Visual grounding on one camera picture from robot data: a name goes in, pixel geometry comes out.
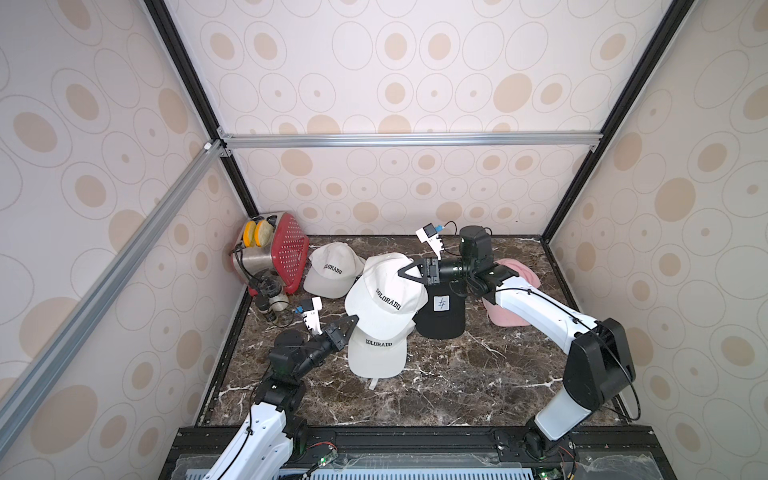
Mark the metal rack container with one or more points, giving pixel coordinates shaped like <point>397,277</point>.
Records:
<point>247,262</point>

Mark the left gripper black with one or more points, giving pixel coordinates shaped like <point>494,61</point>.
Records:
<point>334,338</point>

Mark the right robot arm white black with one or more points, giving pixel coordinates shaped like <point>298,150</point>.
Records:
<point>599,365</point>

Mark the yellow sponge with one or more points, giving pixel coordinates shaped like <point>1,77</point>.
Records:
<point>257,233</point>

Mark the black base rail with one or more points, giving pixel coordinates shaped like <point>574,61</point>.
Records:
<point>591,452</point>

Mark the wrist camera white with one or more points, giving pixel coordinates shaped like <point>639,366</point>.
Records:
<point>309,309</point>
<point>430,234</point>

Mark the small dark bottle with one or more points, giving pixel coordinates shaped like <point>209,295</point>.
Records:
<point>264,307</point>

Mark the black frame post right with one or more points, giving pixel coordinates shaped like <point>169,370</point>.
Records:
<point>649,61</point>

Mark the aluminium rail left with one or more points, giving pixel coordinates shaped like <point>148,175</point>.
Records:
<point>24,399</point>

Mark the horizontal aluminium rail back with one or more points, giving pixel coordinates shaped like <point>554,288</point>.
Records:
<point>368,141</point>

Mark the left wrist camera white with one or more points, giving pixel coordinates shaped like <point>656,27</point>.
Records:
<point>309,309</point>

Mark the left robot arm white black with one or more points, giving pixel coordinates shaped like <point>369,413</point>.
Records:
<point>273,430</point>

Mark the black cap with white label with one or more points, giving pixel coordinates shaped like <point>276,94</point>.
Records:
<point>443,317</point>

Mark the white cap back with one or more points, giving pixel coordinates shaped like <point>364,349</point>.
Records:
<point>333,271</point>

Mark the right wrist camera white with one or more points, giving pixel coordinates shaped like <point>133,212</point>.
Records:
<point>430,234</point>

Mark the black frame post left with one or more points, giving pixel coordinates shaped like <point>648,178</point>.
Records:
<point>160,16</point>

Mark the black frame post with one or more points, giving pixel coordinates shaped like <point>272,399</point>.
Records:
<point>649,61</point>
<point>160,16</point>

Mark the white colorado cap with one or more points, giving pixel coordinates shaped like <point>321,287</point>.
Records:
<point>375,359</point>
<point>384,302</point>

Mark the white Colorado cap front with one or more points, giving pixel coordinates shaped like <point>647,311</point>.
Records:
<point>375,359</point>

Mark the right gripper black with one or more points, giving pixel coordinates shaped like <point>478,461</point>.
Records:
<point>429,270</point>

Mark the clear bottle black cap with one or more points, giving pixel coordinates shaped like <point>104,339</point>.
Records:
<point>270,286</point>

